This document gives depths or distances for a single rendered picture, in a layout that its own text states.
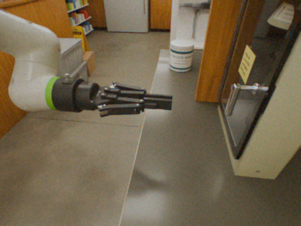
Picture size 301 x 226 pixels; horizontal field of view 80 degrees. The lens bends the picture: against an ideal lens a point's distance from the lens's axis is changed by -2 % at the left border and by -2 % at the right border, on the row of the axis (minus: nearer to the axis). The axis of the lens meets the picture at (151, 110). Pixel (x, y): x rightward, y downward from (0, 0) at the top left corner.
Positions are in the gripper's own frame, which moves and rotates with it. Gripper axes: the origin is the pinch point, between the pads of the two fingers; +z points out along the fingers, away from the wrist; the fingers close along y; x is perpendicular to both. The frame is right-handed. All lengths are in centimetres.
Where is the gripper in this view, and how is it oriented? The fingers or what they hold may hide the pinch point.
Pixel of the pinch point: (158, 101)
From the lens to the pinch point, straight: 46.9
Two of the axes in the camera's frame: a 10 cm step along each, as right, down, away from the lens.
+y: 1.2, -6.4, 7.6
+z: 9.9, 0.8, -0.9
